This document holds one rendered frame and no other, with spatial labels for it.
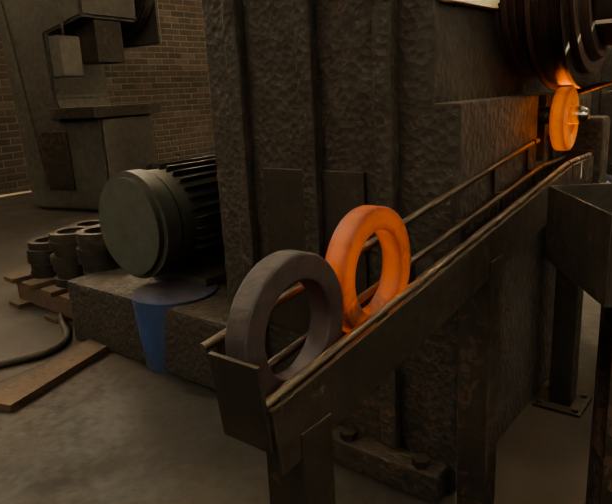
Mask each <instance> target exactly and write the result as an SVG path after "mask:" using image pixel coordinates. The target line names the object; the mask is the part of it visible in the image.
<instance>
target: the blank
mask: <svg viewBox="0 0 612 504"><path fill-rule="evenodd" d="M575 105H579V96H578V92H577V90H576V88H575V87H573V86H570V87H560V88H558V89H557V90H556V92H555V95H554V97H553V100H552V104H551V110H550V119H549V134H550V141H551V145H552V147H553V149H554V150H559V151H568V150H570V149H571V148H572V146H573V144H574V142H575V139H576V136H577V131H578V124H568V115H569V110H570V107H571V106H575Z"/></svg>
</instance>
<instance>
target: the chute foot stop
mask: <svg viewBox="0 0 612 504"><path fill-rule="evenodd" d="M208 357H209V362H210V366H211V371H212V376H213V381H214V386H215V391H216V396H217V401H218V406H219V410H220V415H221V420H222V425H223V430H224V434H226V435H228V436H230V437H233V438H235V439H237V440H239V441H242V442H244V443H246V444H249V445H251V446H253V447H255V448H258V449H260V450H262V451H265V452H267V453H269V454H272V453H274V445H273V440H272V434H271V428H270V422H269V416H268V410H267V405H266V399H265V393H264V387H263V381H262V375H261V370H260V367H259V366H256V365H253V364H250V363H247V362H244V361H240V360H237V359H234V358H231V357H228V356H225V355H222V354H219V353H216V352H213V351H211V352H209V353H208Z"/></svg>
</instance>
